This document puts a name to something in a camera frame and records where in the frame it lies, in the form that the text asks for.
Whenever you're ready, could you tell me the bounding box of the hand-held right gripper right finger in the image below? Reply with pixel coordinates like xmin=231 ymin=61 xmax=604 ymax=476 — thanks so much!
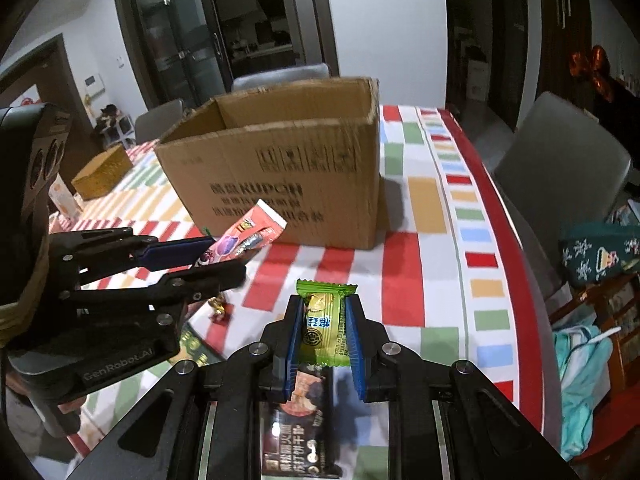
xmin=345 ymin=295 xmax=581 ymax=480

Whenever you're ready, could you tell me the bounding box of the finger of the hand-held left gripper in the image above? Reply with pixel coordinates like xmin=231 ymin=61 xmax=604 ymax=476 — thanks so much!
xmin=74 ymin=259 xmax=248 ymax=317
xmin=50 ymin=227 xmax=216 ymax=286

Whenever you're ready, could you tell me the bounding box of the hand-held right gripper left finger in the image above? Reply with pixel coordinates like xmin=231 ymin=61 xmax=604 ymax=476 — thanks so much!
xmin=65 ymin=295 xmax=306 ymax=480

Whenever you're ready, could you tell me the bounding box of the small green snack packet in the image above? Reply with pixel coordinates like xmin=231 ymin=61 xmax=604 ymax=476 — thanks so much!
xmin=295 ymin=278 xmax=359 ymax=369

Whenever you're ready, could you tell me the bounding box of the long pink snack bar packet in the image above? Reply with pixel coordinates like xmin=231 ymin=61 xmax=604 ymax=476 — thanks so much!
xmin=205 ymin=198 xmax=289 ymax=267

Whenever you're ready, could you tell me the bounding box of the brown cardboard box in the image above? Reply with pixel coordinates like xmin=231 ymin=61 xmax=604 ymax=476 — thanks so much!
xmin=153 ymin=77 xmax=382 ymax=251

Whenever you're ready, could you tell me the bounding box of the small red gold candy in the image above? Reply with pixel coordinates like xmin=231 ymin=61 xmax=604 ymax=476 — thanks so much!
xmin=207 ymin=296 xmax=234 ymax=322

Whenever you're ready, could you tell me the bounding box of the dark green snack packet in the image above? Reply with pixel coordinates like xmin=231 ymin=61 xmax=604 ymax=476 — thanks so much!
xmin=179 ymin=321 xmax=227 ymax=369

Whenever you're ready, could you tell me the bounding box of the dark brown cracker packet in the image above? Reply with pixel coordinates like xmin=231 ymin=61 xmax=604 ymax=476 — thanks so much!
xmin=259 ymin=364 xmax=392 ymax=480

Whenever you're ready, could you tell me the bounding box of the yellow woven box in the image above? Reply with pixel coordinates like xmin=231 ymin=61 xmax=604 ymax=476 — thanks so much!
xmin=71 ymin=143 xmax=135 ymax=201

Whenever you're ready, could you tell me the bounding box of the colourful striped tablecloth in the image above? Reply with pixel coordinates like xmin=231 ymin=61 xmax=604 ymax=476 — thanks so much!
xmin=47 ymin=104 xmax=563 ymax=480

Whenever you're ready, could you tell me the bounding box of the orange white juice carton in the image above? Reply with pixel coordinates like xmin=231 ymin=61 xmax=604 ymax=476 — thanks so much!
xmin=47 ymin=174 xmax=84 ymax=222

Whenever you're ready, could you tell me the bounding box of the grey dining chair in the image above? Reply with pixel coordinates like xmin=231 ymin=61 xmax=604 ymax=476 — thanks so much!
xmin=231 ymin=63 xmax=331 ymax=94
xmin=134 ymin=98 xmax=187 ymax=145
xmin=492 ymin=91 xmax=633 ymax=243

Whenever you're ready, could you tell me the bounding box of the white rack with toy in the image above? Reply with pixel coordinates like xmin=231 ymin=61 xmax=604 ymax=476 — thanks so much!
xmin=92 ymin=103 xmax=137 ymax=152

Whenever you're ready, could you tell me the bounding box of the dark brown wooden door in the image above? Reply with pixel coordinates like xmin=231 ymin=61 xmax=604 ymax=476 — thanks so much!
xmin=0 ymin=33 xmax=103 ymax=161

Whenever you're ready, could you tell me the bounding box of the dark framed glass sliding door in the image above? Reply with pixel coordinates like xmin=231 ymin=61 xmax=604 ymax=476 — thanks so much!
xmin=111 ymin=0 xmax=342 ymax=111

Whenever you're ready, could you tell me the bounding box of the teal white garment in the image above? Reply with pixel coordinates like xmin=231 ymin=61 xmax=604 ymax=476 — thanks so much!
xmin=551 ymin=324 xmax=617 ymax=462

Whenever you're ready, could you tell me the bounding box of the green knitted patterned garment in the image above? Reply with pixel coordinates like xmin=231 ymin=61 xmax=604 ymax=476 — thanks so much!
xmin=558 ymin=222 xmax=640 ymax=287

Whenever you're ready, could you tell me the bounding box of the red wooden chair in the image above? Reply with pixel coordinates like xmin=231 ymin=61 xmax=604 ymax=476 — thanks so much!
xmin=549 ymin=272 xmax=640 ymax=462

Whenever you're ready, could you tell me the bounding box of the white box in hallway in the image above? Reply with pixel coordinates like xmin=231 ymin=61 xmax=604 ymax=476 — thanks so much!
xmin=466 ymin=58 xmax=491 ymax=103

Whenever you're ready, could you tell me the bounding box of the red foil bow balloon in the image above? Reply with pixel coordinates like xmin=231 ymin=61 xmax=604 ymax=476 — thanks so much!
xmin=569 ymin=44 xmax=617 ymax=104

